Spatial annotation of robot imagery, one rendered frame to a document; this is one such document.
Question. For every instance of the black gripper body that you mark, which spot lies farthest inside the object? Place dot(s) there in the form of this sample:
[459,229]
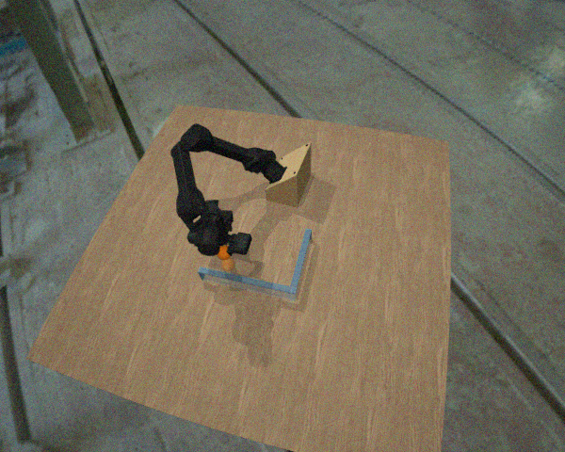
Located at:
[239,242]

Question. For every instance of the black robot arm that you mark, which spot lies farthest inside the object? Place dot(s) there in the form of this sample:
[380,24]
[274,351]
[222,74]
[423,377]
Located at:
[190,202]

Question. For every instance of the low clear glass corner walls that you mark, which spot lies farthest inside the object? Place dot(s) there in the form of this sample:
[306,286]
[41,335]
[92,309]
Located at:
[256,289]

